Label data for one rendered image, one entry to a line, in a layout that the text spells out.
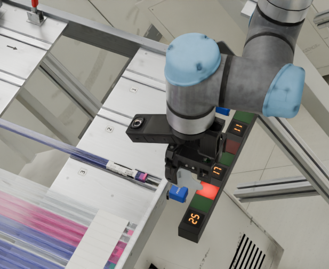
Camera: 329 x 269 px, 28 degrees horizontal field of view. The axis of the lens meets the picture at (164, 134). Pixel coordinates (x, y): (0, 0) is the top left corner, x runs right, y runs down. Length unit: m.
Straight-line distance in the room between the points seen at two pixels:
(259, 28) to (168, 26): 1.61
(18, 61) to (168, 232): 0.55
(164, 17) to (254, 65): 1.67
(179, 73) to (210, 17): 1.58
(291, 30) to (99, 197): 0.48
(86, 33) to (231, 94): 0.67
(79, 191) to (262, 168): 1.24
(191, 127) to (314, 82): 0.78
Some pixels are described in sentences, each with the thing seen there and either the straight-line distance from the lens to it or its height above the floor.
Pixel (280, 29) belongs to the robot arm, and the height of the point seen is 0.89.
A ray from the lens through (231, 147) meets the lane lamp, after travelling 1.31.
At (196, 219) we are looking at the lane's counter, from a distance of 1.23.
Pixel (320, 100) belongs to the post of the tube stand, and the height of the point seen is 0.40.
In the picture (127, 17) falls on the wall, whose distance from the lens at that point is 3.91.
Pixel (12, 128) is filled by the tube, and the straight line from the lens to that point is 1.35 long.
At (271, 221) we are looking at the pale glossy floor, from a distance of 2.19.
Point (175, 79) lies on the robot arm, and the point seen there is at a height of 0.96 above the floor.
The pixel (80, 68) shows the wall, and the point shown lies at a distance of 3.62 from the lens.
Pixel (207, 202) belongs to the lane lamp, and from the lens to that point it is 1.25.
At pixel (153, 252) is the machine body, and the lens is 1.63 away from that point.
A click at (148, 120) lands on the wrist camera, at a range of 1.10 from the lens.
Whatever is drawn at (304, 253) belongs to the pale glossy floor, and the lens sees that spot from 2.02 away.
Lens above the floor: 1.31
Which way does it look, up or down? 25 degrees down
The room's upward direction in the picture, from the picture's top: 44 degrees counter-clockwise
